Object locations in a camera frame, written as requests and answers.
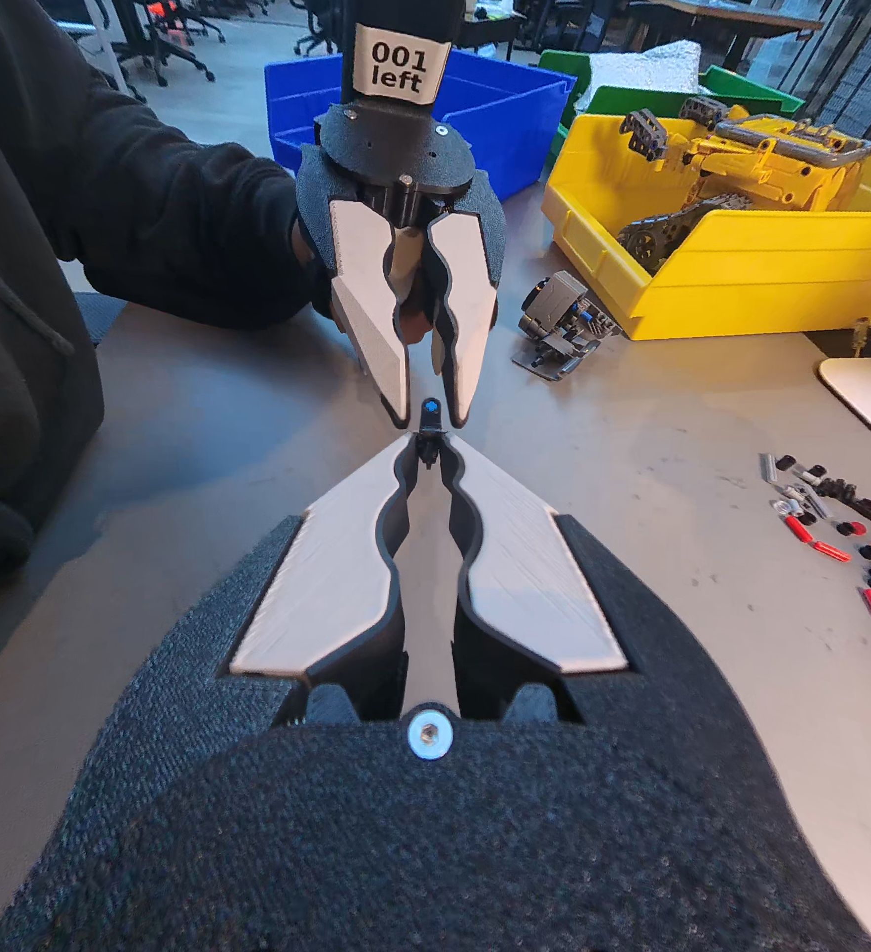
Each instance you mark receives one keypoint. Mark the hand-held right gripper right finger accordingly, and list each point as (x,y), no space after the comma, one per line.
(532,587)

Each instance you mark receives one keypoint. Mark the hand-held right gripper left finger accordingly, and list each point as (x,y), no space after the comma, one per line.
(316,587)

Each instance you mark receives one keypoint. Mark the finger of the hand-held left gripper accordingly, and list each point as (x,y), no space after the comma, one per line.
(469,297)
(361,282)

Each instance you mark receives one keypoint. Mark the black connector with blue pin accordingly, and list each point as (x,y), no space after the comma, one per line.
(430,435)

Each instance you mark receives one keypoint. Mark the pile of small toy pieces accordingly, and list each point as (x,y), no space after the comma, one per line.
(798,529)

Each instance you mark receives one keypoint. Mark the grey desk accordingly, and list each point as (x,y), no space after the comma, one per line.
(666,446)

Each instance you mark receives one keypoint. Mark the person's left hand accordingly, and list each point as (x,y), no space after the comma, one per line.
(414,326)

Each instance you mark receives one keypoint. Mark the grey toy cab assembly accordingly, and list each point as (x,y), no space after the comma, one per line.
(554,297)

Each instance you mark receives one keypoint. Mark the blue bin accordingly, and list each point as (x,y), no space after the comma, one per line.
(509,111)

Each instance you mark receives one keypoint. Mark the black office chair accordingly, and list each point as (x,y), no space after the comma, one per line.
(320,30)
(175,44)

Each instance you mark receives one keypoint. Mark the green bin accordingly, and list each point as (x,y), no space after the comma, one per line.
(628,100)

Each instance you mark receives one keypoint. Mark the white foam sheet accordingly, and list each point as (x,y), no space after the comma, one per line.
(643,71)

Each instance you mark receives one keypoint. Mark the blue-grey chair seat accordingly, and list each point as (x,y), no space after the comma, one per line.
(100,318)

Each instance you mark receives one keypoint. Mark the yellow bin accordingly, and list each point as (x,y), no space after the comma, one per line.
(777,275)

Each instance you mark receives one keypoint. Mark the yellow toy bulldozer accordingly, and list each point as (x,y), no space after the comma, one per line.
(770,163)

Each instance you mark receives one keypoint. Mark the wooden table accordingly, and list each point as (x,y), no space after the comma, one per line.
(740,15)

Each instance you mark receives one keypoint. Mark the person's black hoodie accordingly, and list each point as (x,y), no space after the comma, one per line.
(4,372)

